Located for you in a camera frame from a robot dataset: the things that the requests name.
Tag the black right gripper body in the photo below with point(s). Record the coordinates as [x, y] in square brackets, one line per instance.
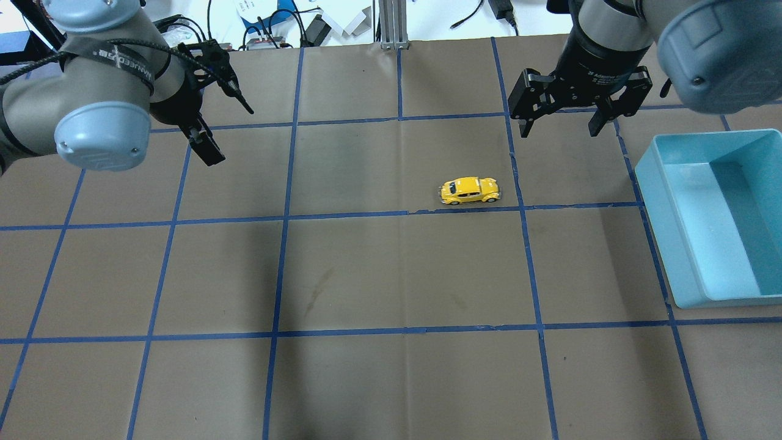
[600, 60]

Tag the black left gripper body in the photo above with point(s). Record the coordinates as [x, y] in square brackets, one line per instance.
[173, 109]

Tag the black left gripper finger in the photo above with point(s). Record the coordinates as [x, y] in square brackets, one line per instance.
[224, 74]
[201, 142]

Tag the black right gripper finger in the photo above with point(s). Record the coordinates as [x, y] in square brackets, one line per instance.
[530, 100]
[636, 89]

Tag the yellow beetle toy car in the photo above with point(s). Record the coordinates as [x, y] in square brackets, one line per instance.
[468, 190]

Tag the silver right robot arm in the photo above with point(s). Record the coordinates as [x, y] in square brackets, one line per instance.
[720, 56]

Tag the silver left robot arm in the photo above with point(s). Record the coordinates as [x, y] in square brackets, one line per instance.
[93, 101]

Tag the light blue plastic bin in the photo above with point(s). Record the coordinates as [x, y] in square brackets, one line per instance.
[714, 205]

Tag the brown paper table cover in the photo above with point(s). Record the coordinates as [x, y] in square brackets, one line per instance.
[314, 286]

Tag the aluminium frame post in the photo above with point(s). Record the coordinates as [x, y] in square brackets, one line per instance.
[393, 33]

